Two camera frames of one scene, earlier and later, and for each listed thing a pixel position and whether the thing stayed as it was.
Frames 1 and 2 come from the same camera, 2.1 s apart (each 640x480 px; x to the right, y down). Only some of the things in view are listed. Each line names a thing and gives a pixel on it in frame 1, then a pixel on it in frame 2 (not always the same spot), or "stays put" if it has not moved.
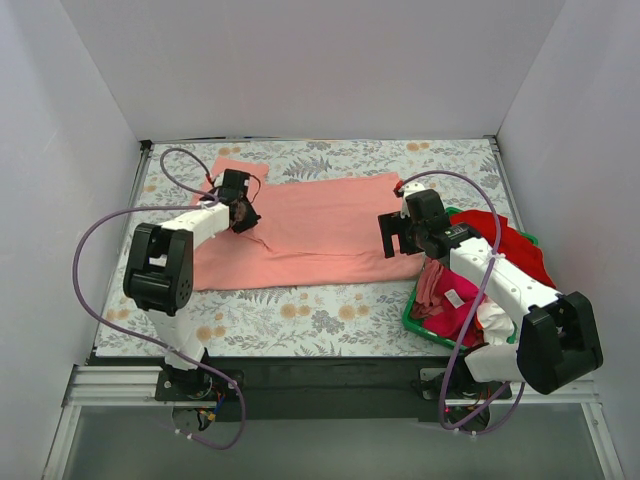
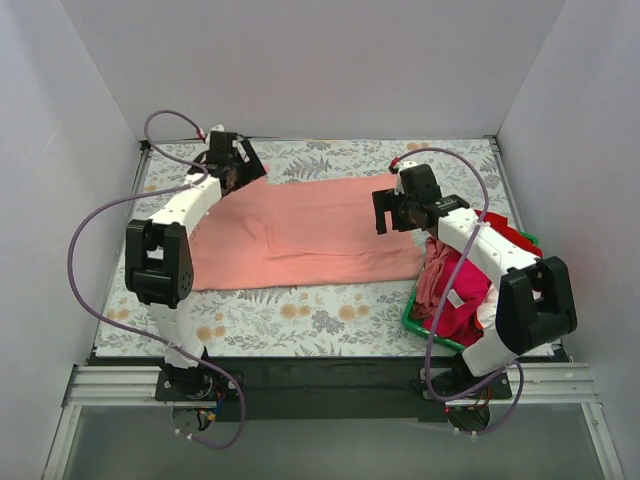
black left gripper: [248, 218] -> [245, 163]
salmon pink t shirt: [312, 231] stays put
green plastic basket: [410, 325] stays put
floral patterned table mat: [340, 319] stays put
